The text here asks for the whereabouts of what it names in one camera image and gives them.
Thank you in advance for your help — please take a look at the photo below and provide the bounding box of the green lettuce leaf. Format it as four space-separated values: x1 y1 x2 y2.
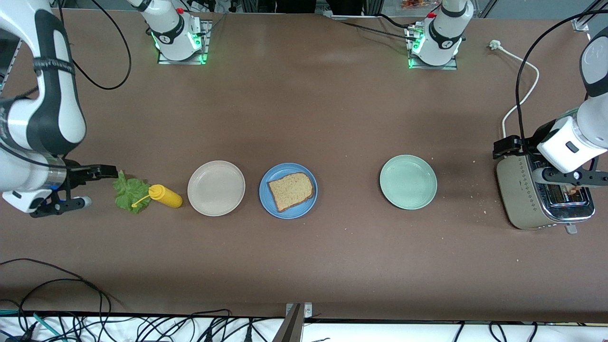
113 170 152 215

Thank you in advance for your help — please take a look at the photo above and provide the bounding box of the pale green round plate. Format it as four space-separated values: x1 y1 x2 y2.
379 154 438 210

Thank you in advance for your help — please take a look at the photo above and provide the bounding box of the beige round plate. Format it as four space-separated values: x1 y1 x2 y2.
187 160 246 217

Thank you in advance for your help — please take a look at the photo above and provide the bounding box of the blue round plate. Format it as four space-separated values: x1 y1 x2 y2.
259 162 318 219

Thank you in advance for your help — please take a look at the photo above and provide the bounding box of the beige chrome toaster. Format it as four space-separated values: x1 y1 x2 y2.
496 154 596 235

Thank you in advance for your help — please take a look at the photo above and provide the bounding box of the yellow mustard squeeze bottle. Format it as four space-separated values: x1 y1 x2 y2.
131 184 183 209

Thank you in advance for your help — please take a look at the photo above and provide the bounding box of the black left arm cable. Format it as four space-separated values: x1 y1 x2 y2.
515 14 608 141

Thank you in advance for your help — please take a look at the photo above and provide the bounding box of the white toaster power cord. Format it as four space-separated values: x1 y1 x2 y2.
489 40 541 138

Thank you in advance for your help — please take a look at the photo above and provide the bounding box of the black looped cable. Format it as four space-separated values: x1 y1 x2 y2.
0 258 113 328

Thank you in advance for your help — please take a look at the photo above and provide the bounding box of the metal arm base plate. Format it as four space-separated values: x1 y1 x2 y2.
408 26 459 71
158 19 212 65

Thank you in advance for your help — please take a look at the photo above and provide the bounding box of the aluminium frame profile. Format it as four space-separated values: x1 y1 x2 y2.
572 9 594 32

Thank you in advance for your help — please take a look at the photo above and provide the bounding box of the teal cable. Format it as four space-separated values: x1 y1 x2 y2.
0 309 65 342

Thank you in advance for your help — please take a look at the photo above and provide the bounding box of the black arched cable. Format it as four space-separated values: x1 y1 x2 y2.
135 310 233 342

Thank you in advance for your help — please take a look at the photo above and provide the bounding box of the black base power cable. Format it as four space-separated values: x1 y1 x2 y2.
330 14 418 41

